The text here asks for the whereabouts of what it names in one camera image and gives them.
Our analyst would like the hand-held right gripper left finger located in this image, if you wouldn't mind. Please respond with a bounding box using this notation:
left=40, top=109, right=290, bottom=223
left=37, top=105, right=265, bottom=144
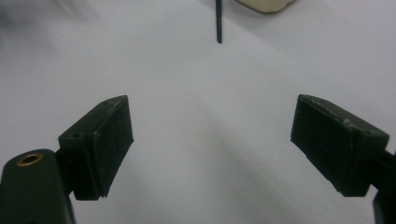
left=57, top=94, right=135, bottom=202

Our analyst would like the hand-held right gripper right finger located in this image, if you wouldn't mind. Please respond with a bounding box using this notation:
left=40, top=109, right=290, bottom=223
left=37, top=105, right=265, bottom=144
left=290, top=93, right=390, bottom=198

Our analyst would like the black chopstick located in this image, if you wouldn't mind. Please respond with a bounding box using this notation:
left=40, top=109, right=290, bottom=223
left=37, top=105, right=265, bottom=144
left=215, top=0, right=223, bottom=45

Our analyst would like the cream rounded object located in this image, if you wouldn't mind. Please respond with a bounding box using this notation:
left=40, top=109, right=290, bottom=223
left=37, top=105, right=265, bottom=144
left=234, top=0, right=296, bottom=14

